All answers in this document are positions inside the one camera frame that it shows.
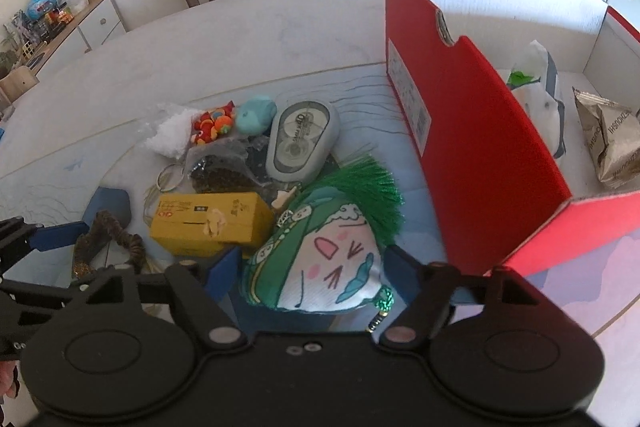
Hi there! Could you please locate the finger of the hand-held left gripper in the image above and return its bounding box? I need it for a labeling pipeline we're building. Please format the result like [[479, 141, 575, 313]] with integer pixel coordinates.
[[0, 217, 92, 275], [0, 277, 88, 360]]

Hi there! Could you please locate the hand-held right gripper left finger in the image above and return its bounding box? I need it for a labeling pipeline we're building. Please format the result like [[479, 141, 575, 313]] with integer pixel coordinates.
[[75, 246, 249, 349]]

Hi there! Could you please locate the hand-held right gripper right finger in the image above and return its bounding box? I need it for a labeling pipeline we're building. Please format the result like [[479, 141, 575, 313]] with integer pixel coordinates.
[[380, 246, 543, 351]]

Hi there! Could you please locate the brown braided hair tie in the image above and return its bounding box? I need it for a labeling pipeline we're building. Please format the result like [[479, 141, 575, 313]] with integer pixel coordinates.
[[72, 210, 147, 280]]

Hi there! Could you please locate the green tasselled plush doll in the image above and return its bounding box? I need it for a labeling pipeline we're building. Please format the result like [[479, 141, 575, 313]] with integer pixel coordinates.
[[241, 156, 405, 333]]

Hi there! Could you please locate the red horse toy keychain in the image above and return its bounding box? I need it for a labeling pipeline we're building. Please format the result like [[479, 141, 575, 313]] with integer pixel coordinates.
[[191, 103, 237, 144]]

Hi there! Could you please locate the red cardboard box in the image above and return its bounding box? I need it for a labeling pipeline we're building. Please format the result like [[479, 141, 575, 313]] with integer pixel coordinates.
[[384, 0, 640, 278]]

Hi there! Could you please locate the yellow cardboard box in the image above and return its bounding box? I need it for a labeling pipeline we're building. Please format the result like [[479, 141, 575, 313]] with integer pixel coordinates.
[[149, 192, 276, 258]]

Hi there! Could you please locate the blue printed table mat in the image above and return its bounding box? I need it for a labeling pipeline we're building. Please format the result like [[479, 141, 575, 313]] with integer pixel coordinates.
[[0, 59, 640, 358]]

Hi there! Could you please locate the clear bag of dark beads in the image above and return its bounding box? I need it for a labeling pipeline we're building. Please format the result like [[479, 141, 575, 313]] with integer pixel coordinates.
[[186, 139, 266, 196]]

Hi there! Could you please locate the small beige charm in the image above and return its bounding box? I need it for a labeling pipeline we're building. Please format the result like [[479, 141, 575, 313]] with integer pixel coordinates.
[[274, 187, 301, 211]]

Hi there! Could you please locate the white crumpled plastic bag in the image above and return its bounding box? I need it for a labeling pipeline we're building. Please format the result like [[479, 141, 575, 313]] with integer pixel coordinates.
[[144, 103, 197, 158]]

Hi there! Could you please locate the small teal plush toy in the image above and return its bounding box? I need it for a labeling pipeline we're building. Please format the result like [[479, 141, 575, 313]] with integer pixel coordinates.
[[235, 96, 277, 135]]

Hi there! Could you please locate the pile of small toys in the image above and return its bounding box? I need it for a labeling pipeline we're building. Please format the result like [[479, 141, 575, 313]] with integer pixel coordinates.
[[2, 4, 76, 68]]

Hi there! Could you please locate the white toy in box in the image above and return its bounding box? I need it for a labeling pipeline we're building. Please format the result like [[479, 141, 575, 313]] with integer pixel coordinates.
[[506, 39, 568, 160]]

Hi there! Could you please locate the white wooden sideboard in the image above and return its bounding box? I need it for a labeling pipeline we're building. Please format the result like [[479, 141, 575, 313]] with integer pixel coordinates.
[[0, 0, 127, 108]]

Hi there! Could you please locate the blue round toy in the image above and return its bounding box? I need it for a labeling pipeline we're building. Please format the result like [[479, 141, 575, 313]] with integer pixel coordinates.
[[26, 0, 62, 22]]

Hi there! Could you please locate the gold foil snack packet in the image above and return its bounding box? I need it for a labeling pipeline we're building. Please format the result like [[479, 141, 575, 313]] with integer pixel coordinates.
[[572, 86, 640, 190]]

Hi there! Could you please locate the metal key ring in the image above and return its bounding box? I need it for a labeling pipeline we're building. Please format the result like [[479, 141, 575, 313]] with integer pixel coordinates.
[[156, 163, 190, 192]]

